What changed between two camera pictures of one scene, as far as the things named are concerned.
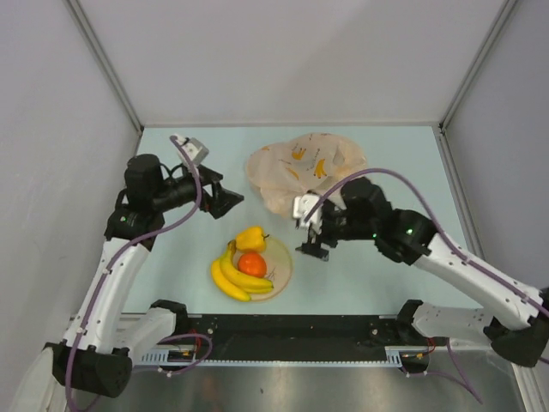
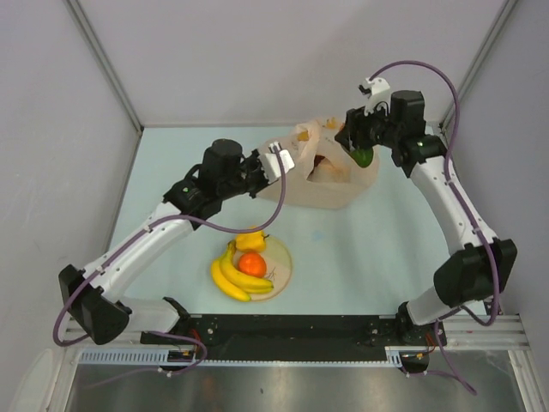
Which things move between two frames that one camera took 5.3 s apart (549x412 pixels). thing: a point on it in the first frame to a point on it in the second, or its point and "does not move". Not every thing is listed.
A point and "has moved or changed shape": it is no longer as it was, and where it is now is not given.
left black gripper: [221, 198] to [254, 160]
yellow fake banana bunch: [232, 280] does not move
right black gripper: [322, 237] to [355, 124]
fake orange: [252, 263] does not move
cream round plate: [279, 267] does not move
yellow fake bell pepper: [251, 239] does not move
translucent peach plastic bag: [310, 164] has moved or changed shape
